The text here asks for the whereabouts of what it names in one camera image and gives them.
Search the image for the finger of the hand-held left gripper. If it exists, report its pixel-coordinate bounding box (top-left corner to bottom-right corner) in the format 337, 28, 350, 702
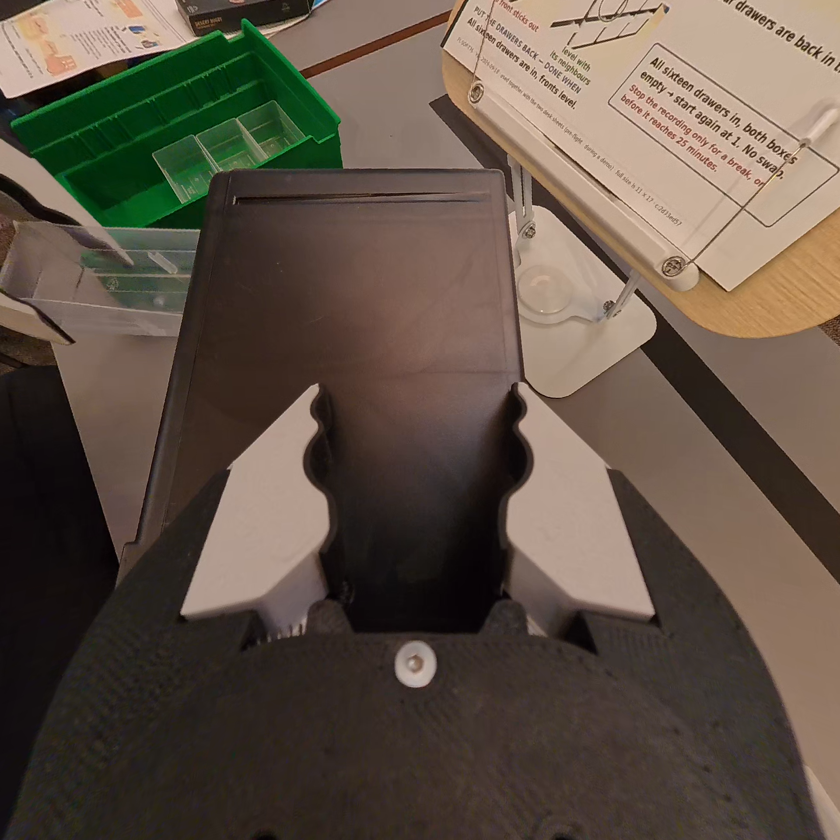
0, 292, 77, 347
0, 140, 137, 268

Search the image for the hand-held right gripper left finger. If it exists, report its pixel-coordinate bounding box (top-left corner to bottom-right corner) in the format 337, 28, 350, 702
180, 385, 337, 632

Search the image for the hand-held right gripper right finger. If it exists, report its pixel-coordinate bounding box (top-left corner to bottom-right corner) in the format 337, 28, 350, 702
507, 382, 658, 635

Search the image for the green plastic bin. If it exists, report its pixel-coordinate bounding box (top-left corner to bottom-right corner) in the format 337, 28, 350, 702
10, 18, 342, 229

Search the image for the black drawer cabinet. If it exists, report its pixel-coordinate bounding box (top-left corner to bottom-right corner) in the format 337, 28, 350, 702
117, 168, 526, 634

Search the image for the folded paper leaflet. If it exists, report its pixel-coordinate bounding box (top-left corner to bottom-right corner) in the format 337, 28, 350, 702
0, 0, 191, 99

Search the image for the person's black clothing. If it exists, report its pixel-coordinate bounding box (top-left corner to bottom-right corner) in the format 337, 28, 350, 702
0, 367, 120, 840

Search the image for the small black carton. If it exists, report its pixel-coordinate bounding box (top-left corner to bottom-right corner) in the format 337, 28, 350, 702
174, 0, 316, 37

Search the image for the instruction sheet on stand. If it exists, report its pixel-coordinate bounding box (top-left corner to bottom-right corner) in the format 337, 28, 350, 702
441, 0, 840, 399

